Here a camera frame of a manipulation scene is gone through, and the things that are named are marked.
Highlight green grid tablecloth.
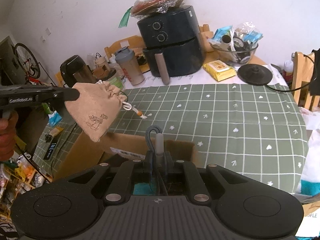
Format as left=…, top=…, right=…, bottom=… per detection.
left=32, top=82, right=309, bottom=194

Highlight person left hand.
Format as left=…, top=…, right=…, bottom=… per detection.
left=0, top=111, right=18, bottom=161

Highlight black kettle base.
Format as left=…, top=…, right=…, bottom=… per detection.
left=237, top=64, right=273, bottom=86

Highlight glass bowl with items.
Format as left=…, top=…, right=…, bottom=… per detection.
left=208, top=21, right=263, bottom=66

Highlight black air fryer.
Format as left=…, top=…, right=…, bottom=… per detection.
left=137, top=5, right=206, bottom=77

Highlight green label white jar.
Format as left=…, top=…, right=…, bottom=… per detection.
left=106, top=73, right=125, bottom=91

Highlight cardboard box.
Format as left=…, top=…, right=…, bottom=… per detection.
left=53, top=133, right=202, bottom=181

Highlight bicycle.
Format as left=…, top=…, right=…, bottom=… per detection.
left=14, top=43, right=41, bottom=79

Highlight brown drawstring pouch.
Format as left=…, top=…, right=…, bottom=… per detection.
left=64, top=80, right=148, bottom=143

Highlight snack bags on fryer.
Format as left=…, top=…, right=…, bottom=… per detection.
left=118, top=0, right=184, bottom=28

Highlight yellow wet wipes pack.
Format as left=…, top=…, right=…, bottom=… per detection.
left=203, top=60, right=237, bottom=82

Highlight wooden chair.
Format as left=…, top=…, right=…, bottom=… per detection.
left=291, top=52, right=319, bottom=111

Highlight grey lid shaker bottle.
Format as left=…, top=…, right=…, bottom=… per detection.
left=115, top=47, right=144, bottom=86

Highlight teal bath loofah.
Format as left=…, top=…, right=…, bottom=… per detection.
left=133, top=183, right=157, bottom=196

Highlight black electric kettle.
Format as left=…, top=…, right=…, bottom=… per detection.
left=60, top=55, right=97, bottom=88

